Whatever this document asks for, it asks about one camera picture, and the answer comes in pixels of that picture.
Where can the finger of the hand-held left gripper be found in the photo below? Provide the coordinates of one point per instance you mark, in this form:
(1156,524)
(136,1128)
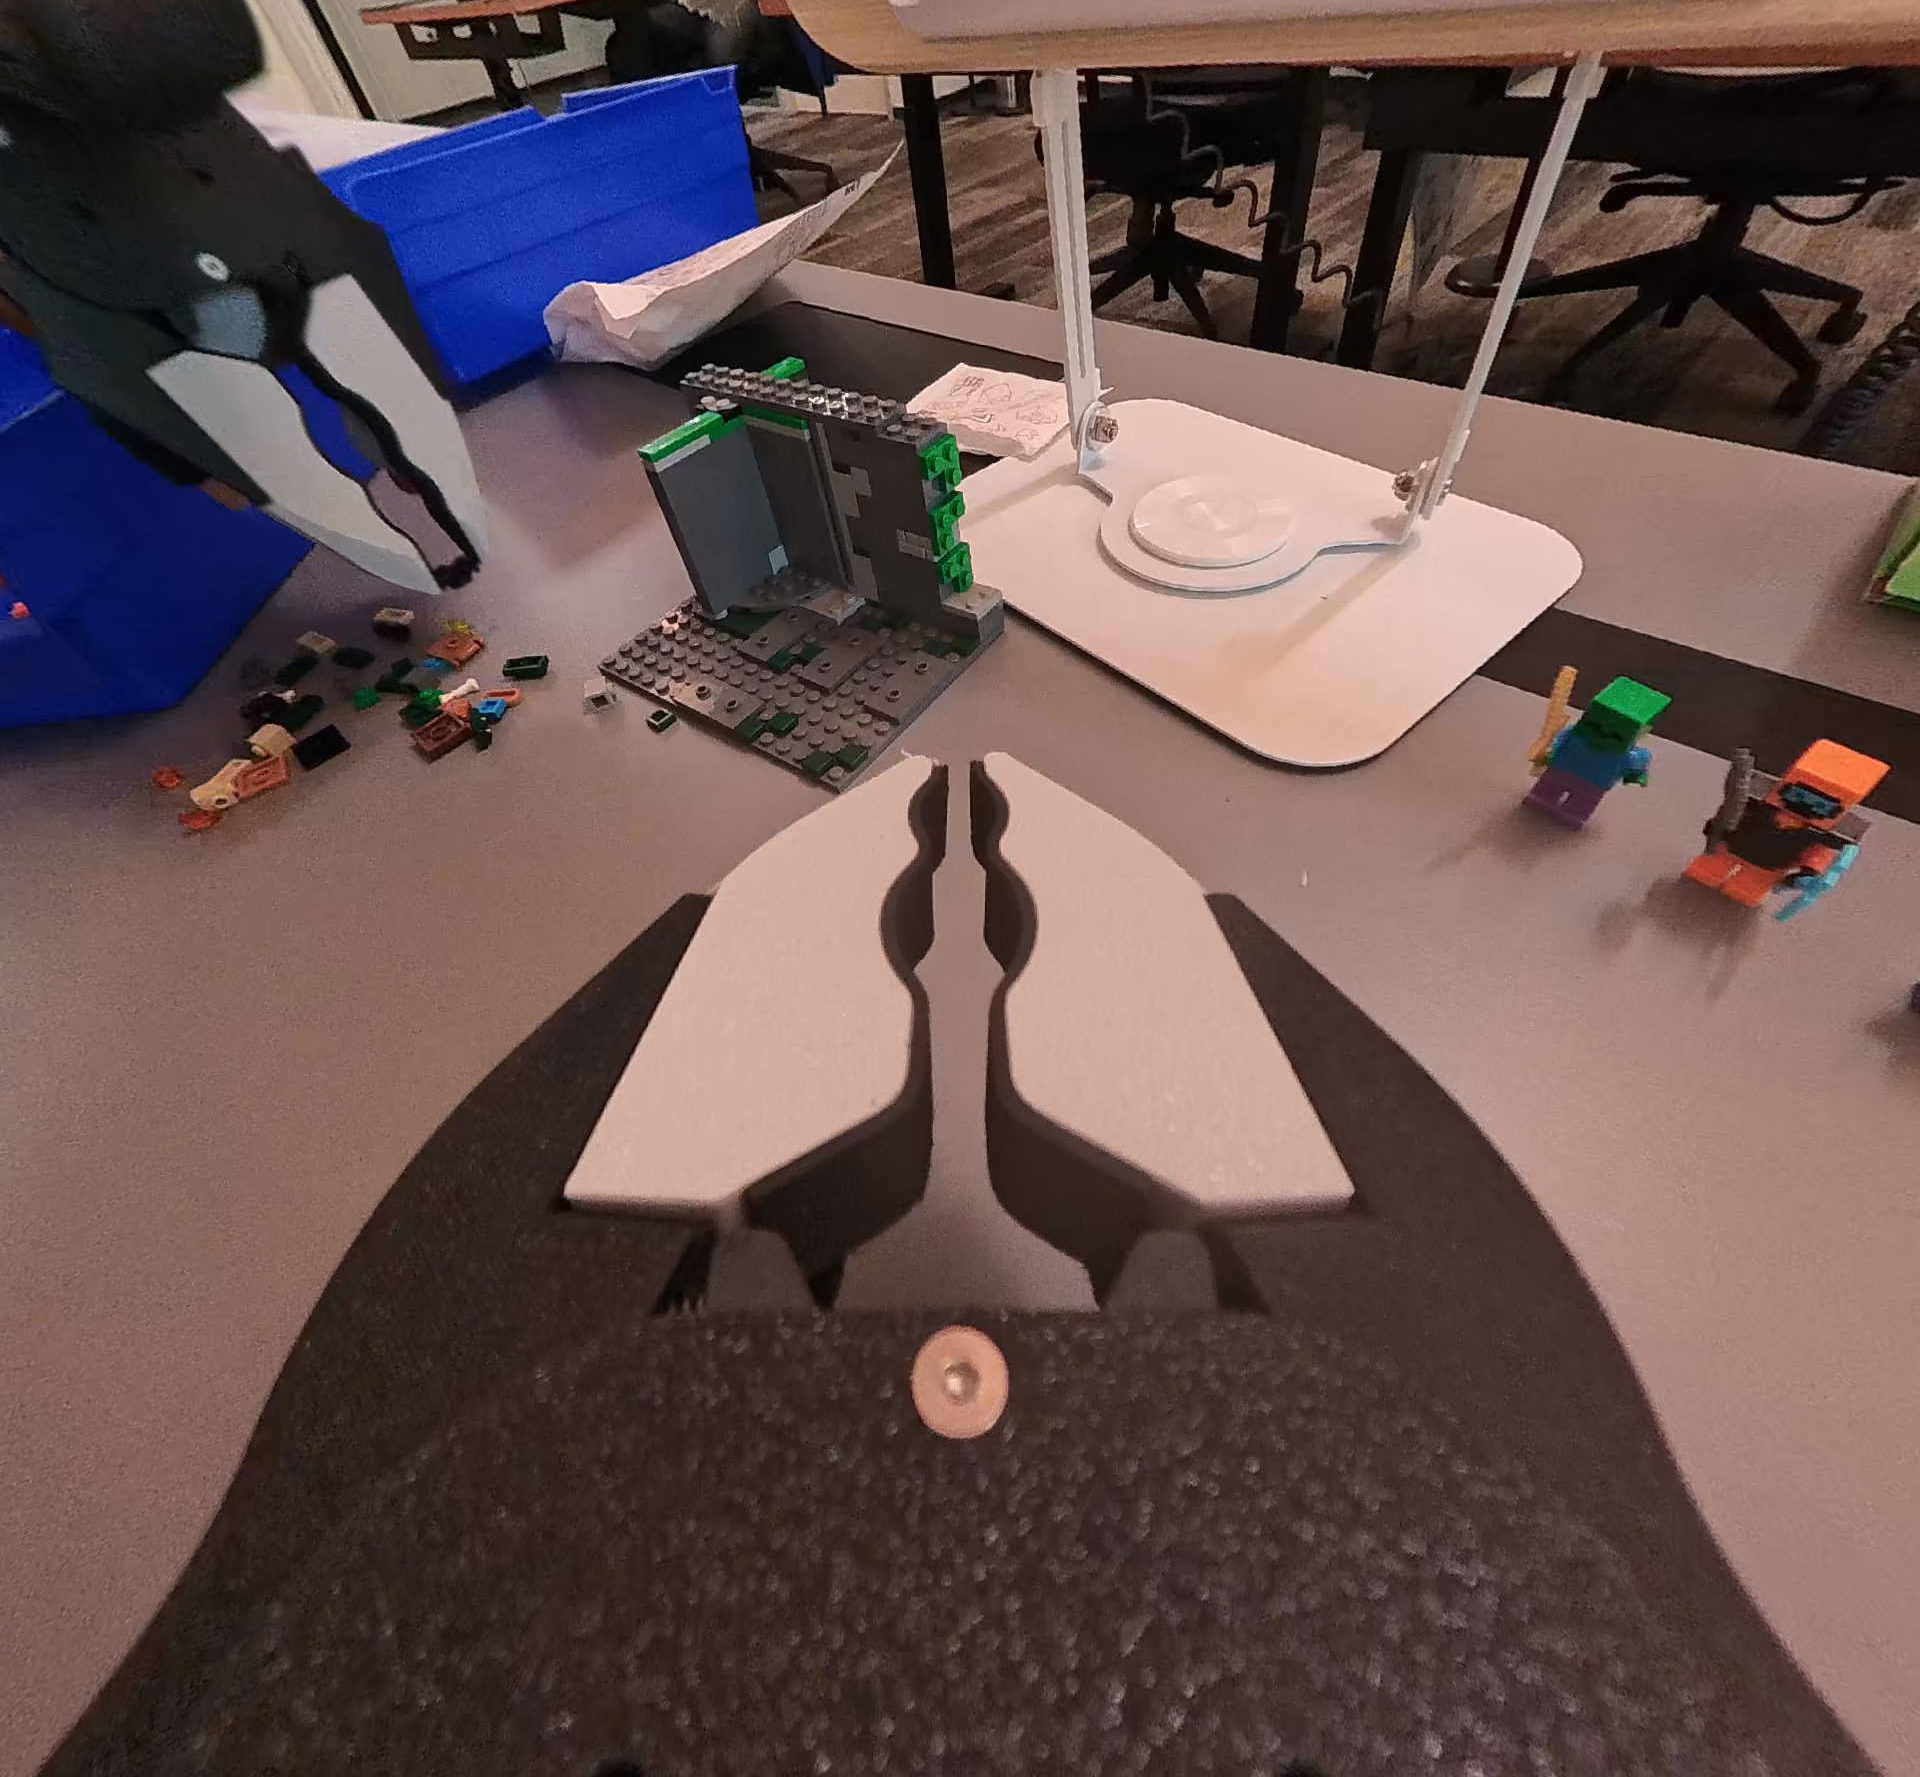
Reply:
(285,443)
(412,413)

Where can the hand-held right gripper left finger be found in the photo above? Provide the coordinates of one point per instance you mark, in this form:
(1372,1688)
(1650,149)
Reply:
(750,1043)

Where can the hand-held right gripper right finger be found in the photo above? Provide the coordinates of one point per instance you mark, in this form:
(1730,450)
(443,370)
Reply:
(1172,1043)

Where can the grey desk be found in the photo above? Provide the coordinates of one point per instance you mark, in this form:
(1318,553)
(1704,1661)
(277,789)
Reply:
(1424,1058)

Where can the scattered small toy bricks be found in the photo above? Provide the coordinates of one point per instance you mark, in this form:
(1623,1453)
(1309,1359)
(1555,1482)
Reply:
(418,696)

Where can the white printed paper bag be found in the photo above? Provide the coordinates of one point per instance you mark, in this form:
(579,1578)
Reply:
(705,279)

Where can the grey toy rock structure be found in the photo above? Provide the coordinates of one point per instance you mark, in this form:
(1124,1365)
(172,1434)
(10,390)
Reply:
(812,502)

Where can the green toy figure purple legs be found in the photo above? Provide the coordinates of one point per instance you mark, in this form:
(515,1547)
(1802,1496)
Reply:
(1599,742)

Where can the small printed paper sheet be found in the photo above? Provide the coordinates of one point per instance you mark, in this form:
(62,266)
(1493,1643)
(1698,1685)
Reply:
(990,406)

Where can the orange toy figure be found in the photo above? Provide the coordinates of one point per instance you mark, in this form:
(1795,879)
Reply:
(1785,818)

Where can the black office chair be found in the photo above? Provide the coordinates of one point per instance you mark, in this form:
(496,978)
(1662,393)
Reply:
(1186,188)
(1725,204)

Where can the toy set cardboard box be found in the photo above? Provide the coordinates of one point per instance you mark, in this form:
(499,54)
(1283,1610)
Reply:
(1901,563)

